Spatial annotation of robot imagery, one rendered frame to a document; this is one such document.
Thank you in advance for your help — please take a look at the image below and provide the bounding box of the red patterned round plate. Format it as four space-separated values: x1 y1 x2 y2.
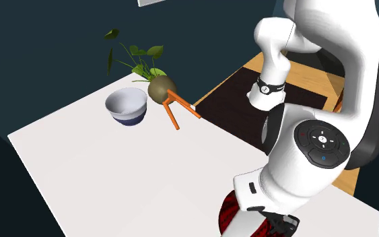
218 190 277 237

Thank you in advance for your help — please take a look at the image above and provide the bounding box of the dark rug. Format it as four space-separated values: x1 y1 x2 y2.
195 67 329 156

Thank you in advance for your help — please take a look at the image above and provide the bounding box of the potted plant on orange stand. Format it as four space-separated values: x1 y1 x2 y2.
104 28 202 131

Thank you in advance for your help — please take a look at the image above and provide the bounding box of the white bowl with blue base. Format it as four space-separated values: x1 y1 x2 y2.
104 87 149 127

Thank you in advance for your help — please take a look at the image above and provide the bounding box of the grey framed wall picture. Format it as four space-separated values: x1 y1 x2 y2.
137 0 164 7

